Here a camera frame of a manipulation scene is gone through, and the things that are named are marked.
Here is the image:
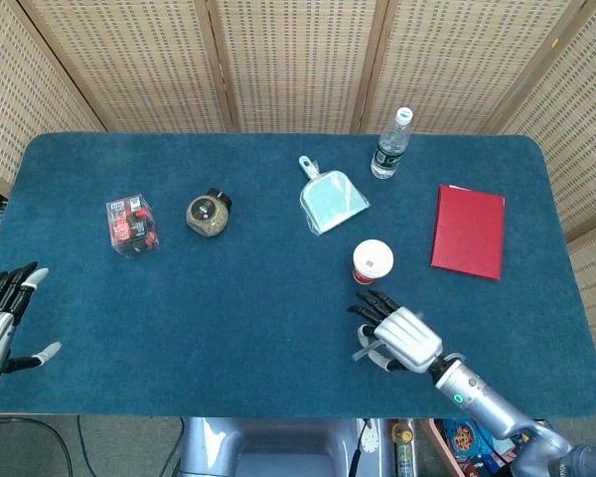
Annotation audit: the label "grey dustpan in plastic bag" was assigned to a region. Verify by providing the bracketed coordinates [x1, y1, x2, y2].
[297, 154, 372, 238]

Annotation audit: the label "black floor cable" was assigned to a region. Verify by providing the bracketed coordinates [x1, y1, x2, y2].
[0, 414, 75, 477]

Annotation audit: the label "bottle with yellow cap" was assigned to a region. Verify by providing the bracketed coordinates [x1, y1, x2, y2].
[390, 419, 419, 477]

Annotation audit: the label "blue floor cable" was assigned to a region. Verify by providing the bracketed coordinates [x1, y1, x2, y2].
[75, 415, 90, 477]

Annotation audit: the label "clear water bottle green label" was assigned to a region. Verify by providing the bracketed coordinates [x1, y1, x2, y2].
[370, 106, 414, 181]

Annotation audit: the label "blue felt table mat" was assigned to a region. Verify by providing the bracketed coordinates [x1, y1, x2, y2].
[0, 131, 596, 421]

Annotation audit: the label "red notebook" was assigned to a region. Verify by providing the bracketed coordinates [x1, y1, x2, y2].
[429, 184, 507, 282]

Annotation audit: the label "pink storage bin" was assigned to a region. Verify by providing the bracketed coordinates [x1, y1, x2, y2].
[420, 418, 527, 477]

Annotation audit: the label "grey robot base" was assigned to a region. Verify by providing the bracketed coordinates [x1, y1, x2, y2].
[177, 416, 396, 477]

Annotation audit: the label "black cable on robot base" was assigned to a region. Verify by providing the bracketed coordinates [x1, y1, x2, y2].
[351, 419, 374, 477]

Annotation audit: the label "clear box red black contents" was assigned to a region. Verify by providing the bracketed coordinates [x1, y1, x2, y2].
[104, 195, 161, 259]

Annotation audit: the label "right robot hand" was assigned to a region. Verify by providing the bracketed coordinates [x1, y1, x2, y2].
[346, 289, 444, 374]

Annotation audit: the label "clear plastic straw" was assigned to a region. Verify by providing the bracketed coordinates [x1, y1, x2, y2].
[352, 340, 386, 360]

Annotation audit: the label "woven bamboo screen panel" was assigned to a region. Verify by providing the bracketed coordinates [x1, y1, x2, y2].
[0, 0, 108, 198]
[17, 0, 239, 134]
[355, 0, 595, 136]
[494, 0, 596, 413]
[206, 0, 393, 135]

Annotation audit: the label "blue snack box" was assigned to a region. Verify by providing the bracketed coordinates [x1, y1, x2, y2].
[441, 419, 498, 456]

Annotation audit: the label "red paper cup white lid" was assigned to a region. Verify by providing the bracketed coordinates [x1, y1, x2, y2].
[352, 238, 395, 287]

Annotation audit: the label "round glass jar black cap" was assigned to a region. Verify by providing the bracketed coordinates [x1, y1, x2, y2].
[185, 187, 233, 239]

